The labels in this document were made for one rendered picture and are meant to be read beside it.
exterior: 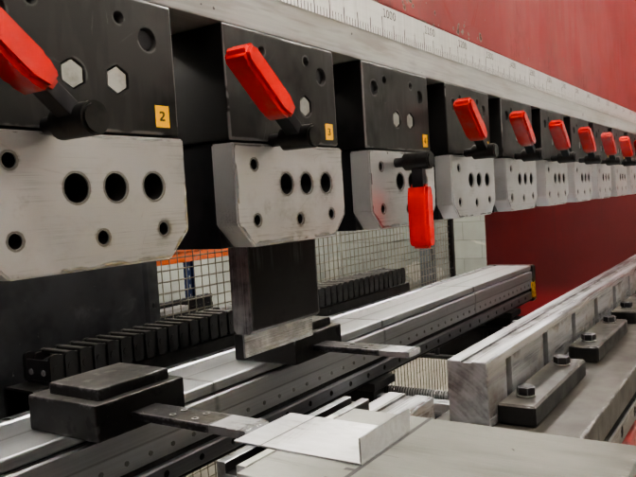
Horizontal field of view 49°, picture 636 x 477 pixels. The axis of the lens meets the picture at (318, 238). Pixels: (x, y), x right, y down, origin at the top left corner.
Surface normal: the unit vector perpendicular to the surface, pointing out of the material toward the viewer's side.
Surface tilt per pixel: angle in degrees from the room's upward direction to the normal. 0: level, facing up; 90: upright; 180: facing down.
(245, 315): 90
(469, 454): 0
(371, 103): 90
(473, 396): 90
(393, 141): 90
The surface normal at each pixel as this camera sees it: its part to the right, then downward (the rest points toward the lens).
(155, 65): 0.83, -0.02
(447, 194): -0.55, 0.07
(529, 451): -0.06, -1.00
